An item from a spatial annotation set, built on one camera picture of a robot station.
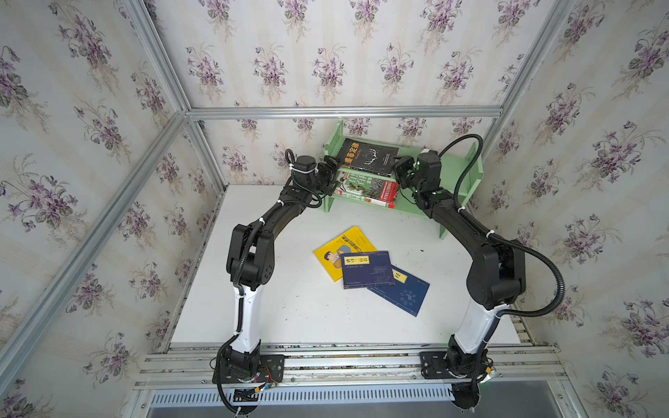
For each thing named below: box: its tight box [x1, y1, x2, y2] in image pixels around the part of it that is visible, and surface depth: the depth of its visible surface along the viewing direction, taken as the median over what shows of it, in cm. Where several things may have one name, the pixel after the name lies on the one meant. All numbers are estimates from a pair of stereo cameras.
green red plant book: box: [332, 171, 399, 209], surface depth 100 cm
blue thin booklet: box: [367, 264, 431, 317], surface depth 90 cm
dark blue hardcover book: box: [341, 250, 396, 290], surface depth 94 cm
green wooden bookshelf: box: [324, 120, 485, 240], surface depth 90 cm
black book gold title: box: [338, 137, 400, 177], surface depth 92 cm
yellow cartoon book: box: [312, 225, 378, 283], surface depth 100 cm
